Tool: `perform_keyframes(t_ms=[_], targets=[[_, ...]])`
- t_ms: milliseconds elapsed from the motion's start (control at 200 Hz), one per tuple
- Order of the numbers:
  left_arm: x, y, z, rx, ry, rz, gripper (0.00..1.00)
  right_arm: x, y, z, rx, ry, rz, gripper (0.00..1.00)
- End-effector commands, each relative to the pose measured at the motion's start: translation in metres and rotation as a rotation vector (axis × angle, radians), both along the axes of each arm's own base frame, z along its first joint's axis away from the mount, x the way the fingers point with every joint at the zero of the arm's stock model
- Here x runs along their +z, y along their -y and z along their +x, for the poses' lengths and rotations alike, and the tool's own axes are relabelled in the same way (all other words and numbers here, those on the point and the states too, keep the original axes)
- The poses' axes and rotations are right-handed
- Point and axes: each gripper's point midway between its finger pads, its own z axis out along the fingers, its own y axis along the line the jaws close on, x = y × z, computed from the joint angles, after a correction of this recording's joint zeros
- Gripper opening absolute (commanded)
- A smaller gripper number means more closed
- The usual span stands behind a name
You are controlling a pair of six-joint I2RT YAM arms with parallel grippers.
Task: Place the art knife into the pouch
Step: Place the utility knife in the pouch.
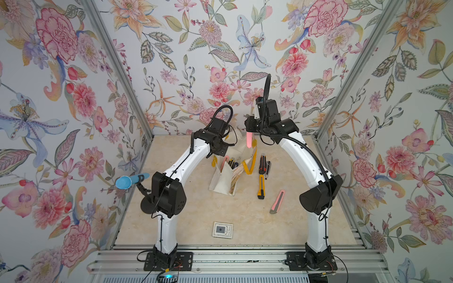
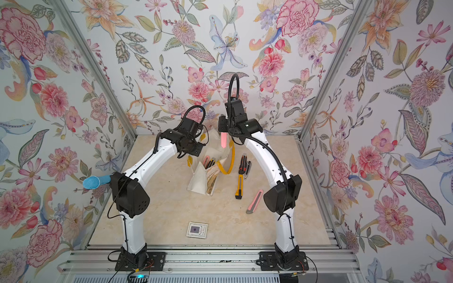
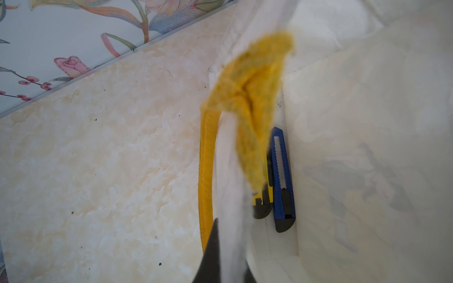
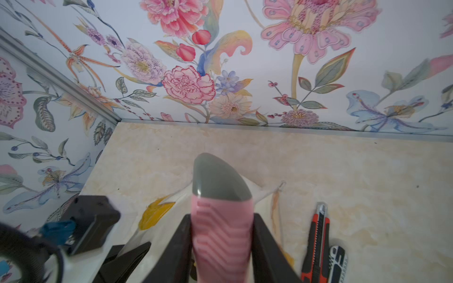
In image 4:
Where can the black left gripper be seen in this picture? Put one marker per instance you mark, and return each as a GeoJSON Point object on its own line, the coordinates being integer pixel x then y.
{"type": "Point", "coordinates": [94, 218]}

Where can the black white utility knife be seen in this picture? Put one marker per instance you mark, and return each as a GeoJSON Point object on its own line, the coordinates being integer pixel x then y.
{"type": "Point", "coordinates": [338, 264]}

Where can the white canvas pouch yellow handles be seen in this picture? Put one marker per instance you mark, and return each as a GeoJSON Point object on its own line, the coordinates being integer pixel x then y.
{"type": "Point", "coordinates": [164, 215]}

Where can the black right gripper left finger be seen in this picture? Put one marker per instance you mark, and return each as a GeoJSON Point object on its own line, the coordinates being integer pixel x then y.
{"type": "Point", "coordinates": [174, 265]}

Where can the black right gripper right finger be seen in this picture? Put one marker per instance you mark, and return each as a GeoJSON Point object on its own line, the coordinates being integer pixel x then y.
{"type": "Point", "coordinates": [269, 264]}

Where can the aluminium corner post left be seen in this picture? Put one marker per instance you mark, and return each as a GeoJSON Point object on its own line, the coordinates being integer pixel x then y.
{"type": "Point", "coordinates": [12, 46]}

